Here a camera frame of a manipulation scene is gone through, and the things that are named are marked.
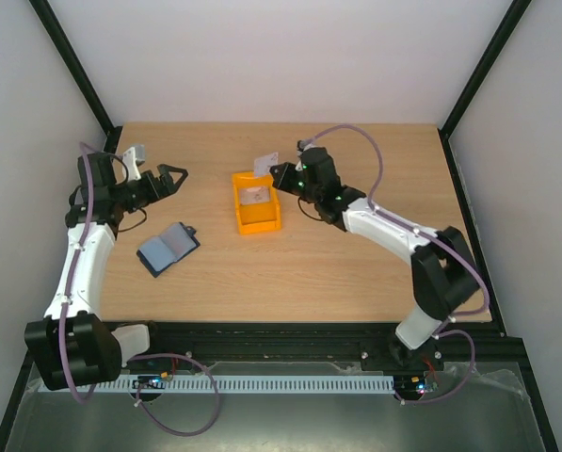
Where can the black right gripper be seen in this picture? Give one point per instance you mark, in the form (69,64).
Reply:
(286,175)

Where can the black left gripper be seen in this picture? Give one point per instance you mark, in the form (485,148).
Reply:
(168,185)

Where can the blue card holder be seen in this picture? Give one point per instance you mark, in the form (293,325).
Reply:
(162,251)

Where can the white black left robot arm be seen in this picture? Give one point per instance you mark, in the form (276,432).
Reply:
(71,346)

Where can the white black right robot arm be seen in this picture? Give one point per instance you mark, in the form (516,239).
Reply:
(442,268)

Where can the credit card in bin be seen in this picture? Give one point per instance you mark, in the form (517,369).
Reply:
(254,195)

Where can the yellow plastic bin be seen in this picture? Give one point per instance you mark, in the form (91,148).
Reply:
(256,218)

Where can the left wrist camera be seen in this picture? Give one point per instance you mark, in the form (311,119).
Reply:
(132,159)

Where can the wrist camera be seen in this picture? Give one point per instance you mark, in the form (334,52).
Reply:
(132,159)
(303,145)

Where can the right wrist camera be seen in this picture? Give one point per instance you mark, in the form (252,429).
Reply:
(303,145)

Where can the black left frame post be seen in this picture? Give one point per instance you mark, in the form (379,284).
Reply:
(60,40)

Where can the black frame post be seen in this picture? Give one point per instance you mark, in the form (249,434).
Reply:
(60,40)
(496,45)

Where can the white slotted cable duct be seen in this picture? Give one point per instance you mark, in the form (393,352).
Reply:
(251,385)

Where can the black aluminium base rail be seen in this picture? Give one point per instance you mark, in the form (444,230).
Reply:
(370,344)

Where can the black right frame post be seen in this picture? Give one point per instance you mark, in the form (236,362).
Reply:
(496,45)

